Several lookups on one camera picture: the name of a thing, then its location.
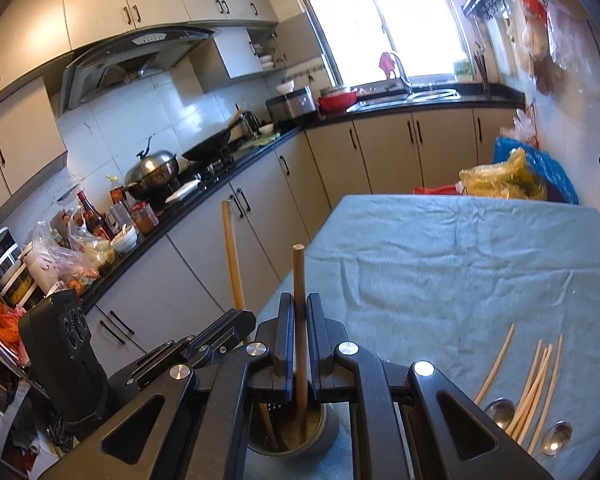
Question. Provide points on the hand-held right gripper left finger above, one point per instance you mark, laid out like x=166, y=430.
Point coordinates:
x=285, y=332

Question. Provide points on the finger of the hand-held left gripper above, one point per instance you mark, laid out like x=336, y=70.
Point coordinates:
x=162, y=357
x=227, y=327

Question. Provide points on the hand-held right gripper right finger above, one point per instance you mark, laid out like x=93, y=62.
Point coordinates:
x=314, y=340

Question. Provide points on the grey utensil holder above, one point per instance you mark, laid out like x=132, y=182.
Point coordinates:
x=326, y=430

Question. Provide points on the metal spoon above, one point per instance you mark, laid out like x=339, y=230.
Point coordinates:
x=556, y=437
x=499, y=411

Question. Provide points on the orange plastic bag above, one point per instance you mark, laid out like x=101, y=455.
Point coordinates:
x=5, y=322

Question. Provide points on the clear plastic bag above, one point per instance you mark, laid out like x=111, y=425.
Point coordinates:
x=97, y=250
x=55, y=265

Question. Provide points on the white storage rack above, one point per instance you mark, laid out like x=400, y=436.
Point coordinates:
x=5, y=270

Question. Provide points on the beige lower cabinets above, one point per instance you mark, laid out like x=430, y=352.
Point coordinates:
x=260, y=220

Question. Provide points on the beige cabinets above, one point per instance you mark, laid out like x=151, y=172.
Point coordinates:
x=260, y=220
x=95, y=5

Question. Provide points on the teal tablecloth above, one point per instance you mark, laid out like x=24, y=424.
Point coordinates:
x=430, y=270

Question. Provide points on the red sauce jar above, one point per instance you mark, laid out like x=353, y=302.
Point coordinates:
x=145, y=217

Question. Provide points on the white tray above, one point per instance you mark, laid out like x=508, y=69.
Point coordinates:
x=182, y=192

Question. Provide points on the dark sauce bottle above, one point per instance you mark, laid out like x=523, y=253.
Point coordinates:
x=87, y=215

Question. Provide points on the black gas stove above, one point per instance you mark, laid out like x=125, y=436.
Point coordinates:
x=212, y=167

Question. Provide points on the yellow capped oil bottle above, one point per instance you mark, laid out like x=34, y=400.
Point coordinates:
x=116, y=195

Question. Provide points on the lidded steel wok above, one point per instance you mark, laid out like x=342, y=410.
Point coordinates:
x=152, y=170

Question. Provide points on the black wok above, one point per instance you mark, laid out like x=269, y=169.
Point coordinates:
x=207, y=147

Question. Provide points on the red plastic bag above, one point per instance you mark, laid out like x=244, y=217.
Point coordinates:
x=437, y=190

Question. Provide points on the steel kettle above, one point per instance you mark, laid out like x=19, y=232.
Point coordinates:
x=250, y=125

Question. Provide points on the steel countertop appliance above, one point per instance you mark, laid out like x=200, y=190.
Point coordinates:
x=300, y=102

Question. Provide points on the red pot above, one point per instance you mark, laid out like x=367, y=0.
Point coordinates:
x=335, y=104

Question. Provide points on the small white bowl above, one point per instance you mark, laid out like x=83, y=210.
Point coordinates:
x=285, y=87

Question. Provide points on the yellow plastic bag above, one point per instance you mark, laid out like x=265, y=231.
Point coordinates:
x=500, y=175

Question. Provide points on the steel sink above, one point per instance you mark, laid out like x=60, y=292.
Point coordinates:
x=430, y=93

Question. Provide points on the chrome faucet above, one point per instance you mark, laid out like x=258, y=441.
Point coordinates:
x=404, y=77

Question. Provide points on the red cloth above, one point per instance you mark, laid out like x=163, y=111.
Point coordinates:
x=387, y=62

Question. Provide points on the grey range hood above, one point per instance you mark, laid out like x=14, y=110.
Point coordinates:
x=130, y=55

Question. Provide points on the blue plastic bag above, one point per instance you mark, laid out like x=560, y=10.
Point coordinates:
x=555, y=170

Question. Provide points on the white plastic bag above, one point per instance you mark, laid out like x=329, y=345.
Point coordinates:
x=524, y=127

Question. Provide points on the green container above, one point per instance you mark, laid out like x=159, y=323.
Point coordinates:
x=463, y=71

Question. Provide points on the dark chopstick holder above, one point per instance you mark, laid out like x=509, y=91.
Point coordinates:
x=481, y=72

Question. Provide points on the kitchen window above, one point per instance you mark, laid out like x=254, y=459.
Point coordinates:
x=360, y=25

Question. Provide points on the beige upper cabinets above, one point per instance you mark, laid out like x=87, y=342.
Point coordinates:
x=95, y=5

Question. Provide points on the hanging plastic bags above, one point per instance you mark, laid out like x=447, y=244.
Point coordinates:
x=540, y=35

